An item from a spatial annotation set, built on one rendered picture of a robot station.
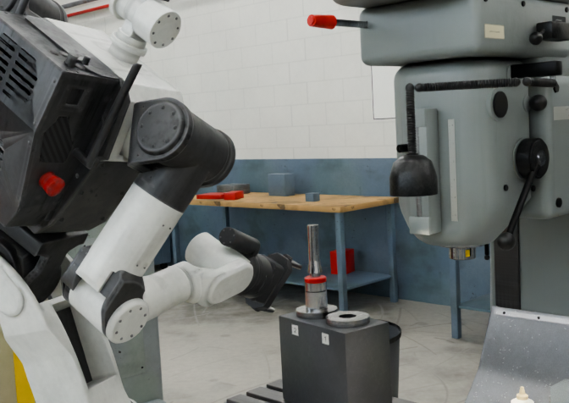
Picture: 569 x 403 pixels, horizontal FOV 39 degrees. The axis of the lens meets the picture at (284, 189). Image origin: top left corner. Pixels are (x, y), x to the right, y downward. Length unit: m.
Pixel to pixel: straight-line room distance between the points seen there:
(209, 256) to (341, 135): 5.75
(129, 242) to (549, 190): 0.74
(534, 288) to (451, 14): 0.75
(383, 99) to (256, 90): 1.55
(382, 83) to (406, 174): 5.67
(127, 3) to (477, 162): 0.63
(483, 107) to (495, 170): 0.11
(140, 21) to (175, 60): 7.53
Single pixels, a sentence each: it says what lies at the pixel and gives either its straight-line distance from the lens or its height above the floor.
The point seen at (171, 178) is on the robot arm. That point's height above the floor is 1.47.
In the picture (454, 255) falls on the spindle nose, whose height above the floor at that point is 1.29.
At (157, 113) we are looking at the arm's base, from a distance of 1.18.
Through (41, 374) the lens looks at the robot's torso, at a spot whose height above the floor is 1.13.
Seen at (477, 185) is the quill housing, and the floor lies 1.42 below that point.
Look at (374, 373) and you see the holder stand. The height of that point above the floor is 1.03.
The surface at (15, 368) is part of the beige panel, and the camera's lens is 2.88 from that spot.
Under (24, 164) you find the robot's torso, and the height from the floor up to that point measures 1.50.
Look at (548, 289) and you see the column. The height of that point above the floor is 1.15.
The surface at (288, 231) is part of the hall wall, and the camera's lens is 7.69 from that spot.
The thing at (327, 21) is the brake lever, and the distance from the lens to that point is 1.33.
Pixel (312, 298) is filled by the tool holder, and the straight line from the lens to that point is 1.71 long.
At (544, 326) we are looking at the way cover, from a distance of 1.84.
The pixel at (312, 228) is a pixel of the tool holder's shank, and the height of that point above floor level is 1.31.
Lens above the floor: 1.54
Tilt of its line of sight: 5 degrees down
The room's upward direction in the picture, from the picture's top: 3 degrees counter-clockwise
